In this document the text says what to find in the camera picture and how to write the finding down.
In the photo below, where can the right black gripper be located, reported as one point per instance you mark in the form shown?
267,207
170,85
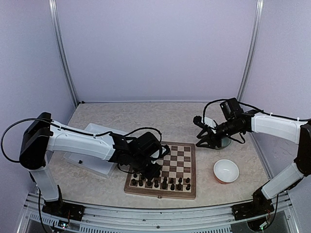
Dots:
213,140

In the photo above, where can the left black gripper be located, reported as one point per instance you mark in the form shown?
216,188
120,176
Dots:
151,174

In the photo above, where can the wooden chess board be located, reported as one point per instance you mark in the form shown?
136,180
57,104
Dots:
179,162

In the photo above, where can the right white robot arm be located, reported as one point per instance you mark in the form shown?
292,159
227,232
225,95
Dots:
285,142

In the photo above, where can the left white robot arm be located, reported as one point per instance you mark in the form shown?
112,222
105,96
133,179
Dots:
114,146

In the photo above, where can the clear glass bowl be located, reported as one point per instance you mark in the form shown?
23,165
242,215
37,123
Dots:
225,142

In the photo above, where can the white orange ceramic bowl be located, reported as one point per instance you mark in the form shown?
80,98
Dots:
225,171

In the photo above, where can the white divided plastic tray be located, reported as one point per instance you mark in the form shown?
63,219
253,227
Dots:
95,153

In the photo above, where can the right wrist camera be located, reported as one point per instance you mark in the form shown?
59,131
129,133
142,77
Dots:
204,122

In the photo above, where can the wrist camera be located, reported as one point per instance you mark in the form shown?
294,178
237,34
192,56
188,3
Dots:
160,154
204,122

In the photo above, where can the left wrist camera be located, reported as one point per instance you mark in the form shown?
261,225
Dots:
160,154

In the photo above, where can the front aluminium rail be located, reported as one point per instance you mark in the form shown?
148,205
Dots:
108,219

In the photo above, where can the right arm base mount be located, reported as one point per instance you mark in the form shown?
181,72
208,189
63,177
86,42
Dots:
249,210

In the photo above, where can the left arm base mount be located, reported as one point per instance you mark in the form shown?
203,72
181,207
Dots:
65,210

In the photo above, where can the right aluminium frame post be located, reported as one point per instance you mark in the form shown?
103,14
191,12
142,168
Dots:
252,48

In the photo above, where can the aluminium frame post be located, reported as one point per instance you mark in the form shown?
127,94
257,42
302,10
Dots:
61,50
252,48

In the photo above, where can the left aluminium frame post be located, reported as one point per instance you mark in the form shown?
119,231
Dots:
61,50

